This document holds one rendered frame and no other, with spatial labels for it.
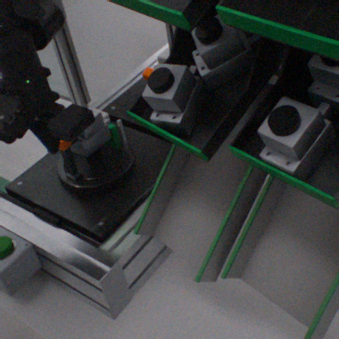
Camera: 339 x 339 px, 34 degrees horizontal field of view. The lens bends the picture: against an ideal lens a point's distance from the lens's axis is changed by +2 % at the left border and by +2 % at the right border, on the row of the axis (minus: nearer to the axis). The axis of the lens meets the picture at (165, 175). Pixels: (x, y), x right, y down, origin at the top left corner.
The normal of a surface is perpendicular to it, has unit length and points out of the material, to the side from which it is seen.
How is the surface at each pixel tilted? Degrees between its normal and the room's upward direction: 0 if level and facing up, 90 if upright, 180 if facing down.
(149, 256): 90
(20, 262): 90
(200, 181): 45
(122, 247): 0
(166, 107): 114
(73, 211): 0
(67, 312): 0
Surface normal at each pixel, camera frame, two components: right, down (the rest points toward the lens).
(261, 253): -0.62, -0.14
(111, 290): 0.78, 0.32
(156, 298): -0.15, -0.73
